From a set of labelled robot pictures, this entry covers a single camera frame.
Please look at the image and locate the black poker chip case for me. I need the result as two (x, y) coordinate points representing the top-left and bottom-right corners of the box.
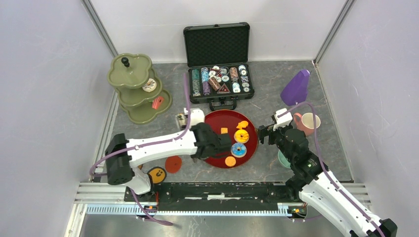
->
(183, 22), (254, 111)

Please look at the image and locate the pink mug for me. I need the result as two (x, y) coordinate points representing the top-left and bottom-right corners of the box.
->
(293, 113), (321, 137)

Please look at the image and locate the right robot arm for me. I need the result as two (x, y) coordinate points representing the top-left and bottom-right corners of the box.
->
(257, 124), (398, 237)

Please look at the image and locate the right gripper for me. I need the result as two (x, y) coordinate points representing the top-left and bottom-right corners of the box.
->
(254, 120), (294, 162)

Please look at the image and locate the orange face coaster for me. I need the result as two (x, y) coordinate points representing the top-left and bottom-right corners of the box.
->
(148, 166), (167, 184)

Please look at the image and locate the blue donut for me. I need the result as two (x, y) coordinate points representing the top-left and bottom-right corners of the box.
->
(231, 142), (247, 158)

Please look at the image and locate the purple pitcher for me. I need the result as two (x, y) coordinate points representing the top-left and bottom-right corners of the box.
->
(280, 69), (310, 106)

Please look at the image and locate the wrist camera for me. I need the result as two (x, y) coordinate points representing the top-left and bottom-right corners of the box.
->
(272, 108), (293, 131)
(175, 108), (205, 130)

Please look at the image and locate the pink triangular cake slice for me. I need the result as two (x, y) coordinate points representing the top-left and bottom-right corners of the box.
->
(152, 96), (165, 110)

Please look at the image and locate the orange round cookie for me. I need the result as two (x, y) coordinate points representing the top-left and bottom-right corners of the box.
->
(225, 156), (236, 167)

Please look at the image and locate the red round tray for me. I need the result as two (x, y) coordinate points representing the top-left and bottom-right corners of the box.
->
(205, 110), (258, 169)

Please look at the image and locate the yellow donut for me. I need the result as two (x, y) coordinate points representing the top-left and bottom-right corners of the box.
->
(234, 129), (250, 144)

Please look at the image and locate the red round coaster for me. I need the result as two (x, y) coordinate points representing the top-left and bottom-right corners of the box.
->
(165, 156), (182, 174)

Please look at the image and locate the white chocolate donut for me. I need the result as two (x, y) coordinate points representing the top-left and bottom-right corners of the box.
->
(142, 78), (157, 93)

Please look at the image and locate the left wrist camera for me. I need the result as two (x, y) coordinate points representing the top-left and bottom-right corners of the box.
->
(175, 108), (205, 130)

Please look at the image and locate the teal cup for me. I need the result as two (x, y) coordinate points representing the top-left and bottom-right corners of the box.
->
(277, 150), (291, 169)

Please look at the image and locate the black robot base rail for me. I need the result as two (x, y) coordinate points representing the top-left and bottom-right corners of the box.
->
(75, 182), (306, 218)

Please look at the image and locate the green three-tier dessert stand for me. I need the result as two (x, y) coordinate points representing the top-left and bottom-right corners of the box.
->
(107, 53), (172, 124)

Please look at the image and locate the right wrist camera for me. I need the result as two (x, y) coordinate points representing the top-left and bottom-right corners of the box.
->
(272, 108), (293, 131)

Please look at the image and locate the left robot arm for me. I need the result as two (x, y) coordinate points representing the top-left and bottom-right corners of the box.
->
(105, 122), (232, 201)

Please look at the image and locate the orange fish cookie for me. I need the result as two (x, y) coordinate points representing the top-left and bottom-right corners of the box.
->
(236, 120), (249, 129)

